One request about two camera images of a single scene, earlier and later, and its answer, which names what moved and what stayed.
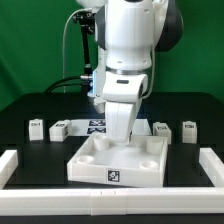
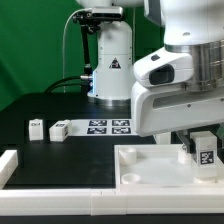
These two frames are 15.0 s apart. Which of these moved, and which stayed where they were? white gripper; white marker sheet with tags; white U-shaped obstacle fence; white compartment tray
Moved: white gripper; white compartment tray
Stayed: white U-shaped obstacle fence; white marker sheet with tags
